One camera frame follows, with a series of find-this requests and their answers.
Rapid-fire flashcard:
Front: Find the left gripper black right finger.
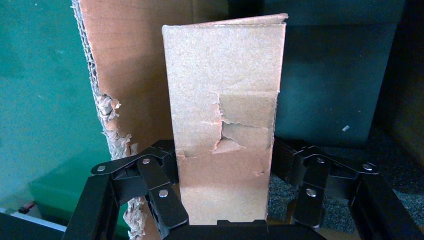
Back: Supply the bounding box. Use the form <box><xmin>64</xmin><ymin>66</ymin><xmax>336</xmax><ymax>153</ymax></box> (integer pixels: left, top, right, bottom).
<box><xmin>271</xmin><ymin>139</ymin><xmax>424</xmax><ymax>240</ymax></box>

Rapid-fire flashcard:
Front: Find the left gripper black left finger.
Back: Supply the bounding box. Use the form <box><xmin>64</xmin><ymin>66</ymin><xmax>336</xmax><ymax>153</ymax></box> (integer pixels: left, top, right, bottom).
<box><xmin>62</xmin><ymin>139</ymin><xmax>190</xmax><ymax>240</ymax></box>

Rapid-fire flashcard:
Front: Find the small plain cardboard box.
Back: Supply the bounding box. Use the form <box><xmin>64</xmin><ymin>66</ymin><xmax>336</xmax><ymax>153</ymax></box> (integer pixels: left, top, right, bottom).
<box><xmin>161</xmin><ymin>13</ymin><xmax>289</xmax><ymax>226</ymax></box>

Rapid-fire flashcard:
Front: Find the big open cardboard box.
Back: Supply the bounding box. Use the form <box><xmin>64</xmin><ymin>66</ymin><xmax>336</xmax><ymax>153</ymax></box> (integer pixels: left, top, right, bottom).
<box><xmin>71</xmin><ymin>0</ymin><xmax>230</xmax><ymax>240</ymax></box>

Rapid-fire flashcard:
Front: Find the tall black foam block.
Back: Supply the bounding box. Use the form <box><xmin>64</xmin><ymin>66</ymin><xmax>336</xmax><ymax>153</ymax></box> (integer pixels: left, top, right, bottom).
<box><xmin>274</xmin><ymin>21</ymin><xmax>408</xmax><ymax>149</ymax></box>

